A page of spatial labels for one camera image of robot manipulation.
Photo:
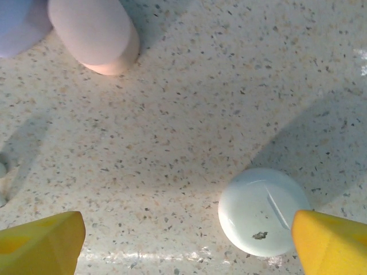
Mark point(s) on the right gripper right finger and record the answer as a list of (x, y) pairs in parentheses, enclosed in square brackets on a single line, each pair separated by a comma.
[(332, 246)]

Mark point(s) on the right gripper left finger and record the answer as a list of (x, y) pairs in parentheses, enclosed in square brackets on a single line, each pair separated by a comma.
[(37, 246)]

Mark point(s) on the white round earbud case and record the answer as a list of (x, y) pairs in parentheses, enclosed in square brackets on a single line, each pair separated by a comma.
[(252, 212)]

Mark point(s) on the pink earbud case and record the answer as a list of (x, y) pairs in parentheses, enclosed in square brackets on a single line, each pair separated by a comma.
[(94, 34)]

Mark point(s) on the lavender blue earbud case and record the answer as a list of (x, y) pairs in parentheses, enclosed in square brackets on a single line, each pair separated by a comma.
[(17, 25)]

